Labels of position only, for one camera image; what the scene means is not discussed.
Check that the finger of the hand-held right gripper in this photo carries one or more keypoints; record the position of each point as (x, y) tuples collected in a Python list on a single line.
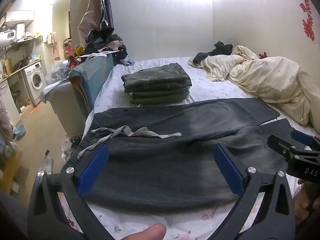
[(281, 146), (301, 137)]

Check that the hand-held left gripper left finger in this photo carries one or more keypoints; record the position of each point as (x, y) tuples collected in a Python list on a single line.
[(92, 170)]

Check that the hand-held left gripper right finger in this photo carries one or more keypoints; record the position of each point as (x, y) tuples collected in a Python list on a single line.
[(228, 170)]

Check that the dark grey pants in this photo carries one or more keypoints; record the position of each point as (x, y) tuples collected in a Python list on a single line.
[(160, 170)]

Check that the folded dark olive pants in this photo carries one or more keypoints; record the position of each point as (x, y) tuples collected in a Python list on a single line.
[(157, 77)]

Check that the person's right hand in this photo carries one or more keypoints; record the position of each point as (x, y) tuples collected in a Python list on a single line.
[(303, 202)]

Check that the person's left hand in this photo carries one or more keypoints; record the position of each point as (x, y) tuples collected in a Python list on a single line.
[(146, 233)]

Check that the cream duvet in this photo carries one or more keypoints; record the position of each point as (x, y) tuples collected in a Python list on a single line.
[(270, 80)]

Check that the white storage box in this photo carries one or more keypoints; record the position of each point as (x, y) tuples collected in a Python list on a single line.
[(65, 105)]

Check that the blue basin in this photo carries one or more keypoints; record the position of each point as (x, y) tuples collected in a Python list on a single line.
[(19, 130)]

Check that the yellow stool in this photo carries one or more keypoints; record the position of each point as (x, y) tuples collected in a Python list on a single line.
[(8, 170)]

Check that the bed with floral sheet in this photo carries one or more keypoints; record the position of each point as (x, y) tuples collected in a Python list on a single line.
[(200, 85)]

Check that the teal board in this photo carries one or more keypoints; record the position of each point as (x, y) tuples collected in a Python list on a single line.
[(93, 77)]

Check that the clear plastic bag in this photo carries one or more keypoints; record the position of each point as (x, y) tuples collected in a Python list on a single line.
[(58, 71)]

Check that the white washing machine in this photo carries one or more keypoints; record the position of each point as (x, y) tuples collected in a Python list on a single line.
[(33, 81)]

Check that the dark crumpled clothes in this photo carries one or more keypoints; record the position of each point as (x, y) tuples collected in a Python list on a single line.
[(215, 52)]

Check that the pile of black clothes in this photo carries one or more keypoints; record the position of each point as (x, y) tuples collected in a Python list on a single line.
[(107, 42)]

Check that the hanging pink towel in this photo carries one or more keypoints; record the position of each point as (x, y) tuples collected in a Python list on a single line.
[(53, 45)]

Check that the white water heater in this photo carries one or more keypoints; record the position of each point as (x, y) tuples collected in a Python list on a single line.
[(6, 37)]

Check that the red wall decoration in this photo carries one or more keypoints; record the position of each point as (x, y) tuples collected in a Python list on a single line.
[(306, 15)]

